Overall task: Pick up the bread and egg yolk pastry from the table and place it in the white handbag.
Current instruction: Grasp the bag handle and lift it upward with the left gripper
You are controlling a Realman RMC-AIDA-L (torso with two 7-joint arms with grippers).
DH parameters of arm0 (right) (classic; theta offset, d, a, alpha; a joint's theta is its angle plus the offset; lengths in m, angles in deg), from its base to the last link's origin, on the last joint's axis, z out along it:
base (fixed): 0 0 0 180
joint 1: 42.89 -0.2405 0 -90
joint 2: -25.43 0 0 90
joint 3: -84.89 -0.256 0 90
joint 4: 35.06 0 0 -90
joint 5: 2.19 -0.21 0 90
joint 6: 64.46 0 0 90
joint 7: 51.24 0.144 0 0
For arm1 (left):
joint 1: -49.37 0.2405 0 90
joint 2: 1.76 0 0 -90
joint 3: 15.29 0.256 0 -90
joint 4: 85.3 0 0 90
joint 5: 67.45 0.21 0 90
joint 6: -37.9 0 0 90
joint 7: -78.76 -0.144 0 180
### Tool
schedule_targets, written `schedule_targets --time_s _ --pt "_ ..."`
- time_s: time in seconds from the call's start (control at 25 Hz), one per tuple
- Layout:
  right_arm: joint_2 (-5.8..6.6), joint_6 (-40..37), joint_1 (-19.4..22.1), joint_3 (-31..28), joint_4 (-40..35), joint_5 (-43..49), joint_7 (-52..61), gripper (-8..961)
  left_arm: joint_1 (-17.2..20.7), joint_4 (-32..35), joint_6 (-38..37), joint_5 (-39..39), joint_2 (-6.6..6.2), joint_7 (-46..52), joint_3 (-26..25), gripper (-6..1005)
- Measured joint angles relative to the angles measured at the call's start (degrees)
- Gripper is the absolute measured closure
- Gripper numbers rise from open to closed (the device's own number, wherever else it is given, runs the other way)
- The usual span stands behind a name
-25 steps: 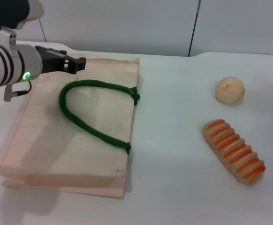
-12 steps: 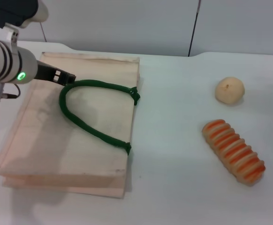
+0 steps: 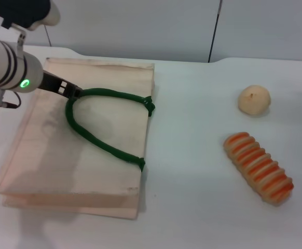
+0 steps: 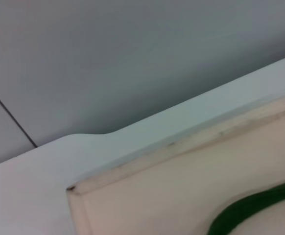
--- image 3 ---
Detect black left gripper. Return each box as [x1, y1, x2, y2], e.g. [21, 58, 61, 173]
[42, 72, 83, 101]

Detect cream tote bag green handles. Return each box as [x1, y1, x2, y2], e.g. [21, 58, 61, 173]
[0, 57, 157, 221]

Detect round pale pastry bun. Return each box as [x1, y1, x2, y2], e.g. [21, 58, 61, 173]
[238, 85, 272, 118]

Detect orange striped long bread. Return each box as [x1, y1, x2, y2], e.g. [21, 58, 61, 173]
[223, 131, 294, 207]

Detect left wrist camera housing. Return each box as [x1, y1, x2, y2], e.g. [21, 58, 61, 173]
[0, 0, 61, 32]

